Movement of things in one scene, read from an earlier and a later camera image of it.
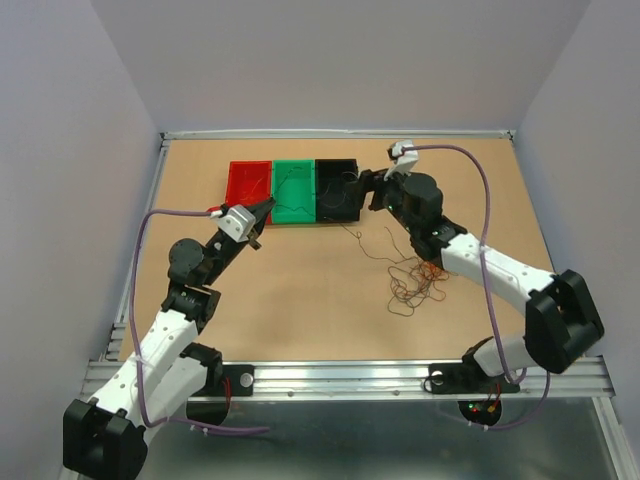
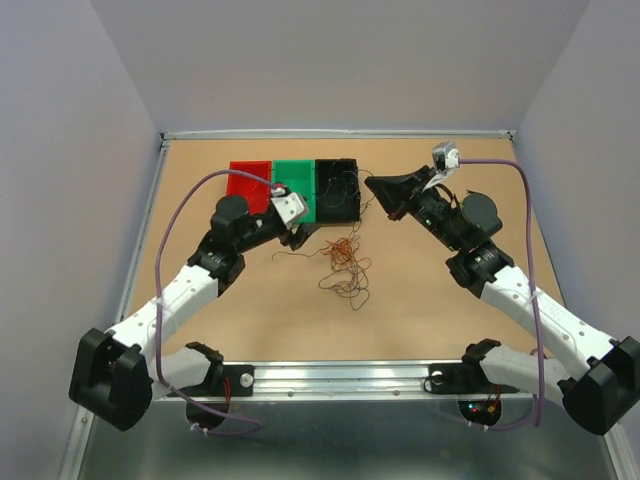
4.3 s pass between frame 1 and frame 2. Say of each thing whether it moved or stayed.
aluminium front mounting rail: stayed
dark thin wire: moved
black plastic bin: stayed
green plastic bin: stayed
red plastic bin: stayed
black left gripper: moved
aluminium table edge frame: stayed
